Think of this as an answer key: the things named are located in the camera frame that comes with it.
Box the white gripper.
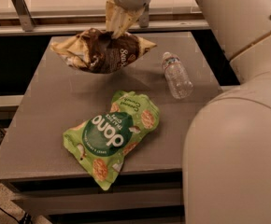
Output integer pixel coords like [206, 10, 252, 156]
[106, 0, 150, 39]

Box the brown chip bag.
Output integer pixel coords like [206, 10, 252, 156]
[50, 28, 156, 74]

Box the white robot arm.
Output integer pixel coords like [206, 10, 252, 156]
[182, 0, 271, 224]

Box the green rice chip bag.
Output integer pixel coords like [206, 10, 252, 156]
[63, 91, 160, 190]

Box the clear plastic water bottle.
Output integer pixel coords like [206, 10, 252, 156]
[162, 52, 193, 100]

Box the grey metal table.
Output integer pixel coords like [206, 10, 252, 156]
[0, 32, 220, 224]

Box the middle metal bracket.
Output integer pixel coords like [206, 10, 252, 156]
[138, 5, 150, 28]

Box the metal bracket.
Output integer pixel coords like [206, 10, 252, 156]
[138, 5, 150, 28]
[11, 0, 35, 32]

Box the left metal bracket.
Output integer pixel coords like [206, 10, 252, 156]
[11, 0, 35, 32]

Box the black cable on floor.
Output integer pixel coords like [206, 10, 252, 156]
[0, 196, 34, 224]

